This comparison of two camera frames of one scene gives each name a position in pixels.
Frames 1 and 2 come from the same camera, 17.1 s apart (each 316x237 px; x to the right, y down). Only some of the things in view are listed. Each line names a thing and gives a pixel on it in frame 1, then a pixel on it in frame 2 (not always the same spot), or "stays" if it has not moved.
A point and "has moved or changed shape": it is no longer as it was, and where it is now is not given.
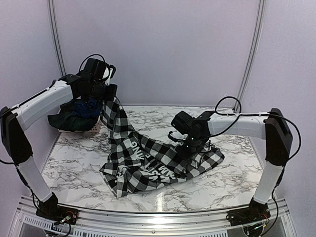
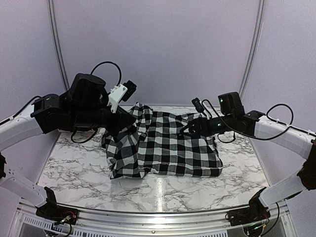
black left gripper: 109,96 to 121,121
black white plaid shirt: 136,160 has moved or changed shape
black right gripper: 186,155 to 197,122
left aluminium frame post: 55,29 stays
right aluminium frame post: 256,40 stays
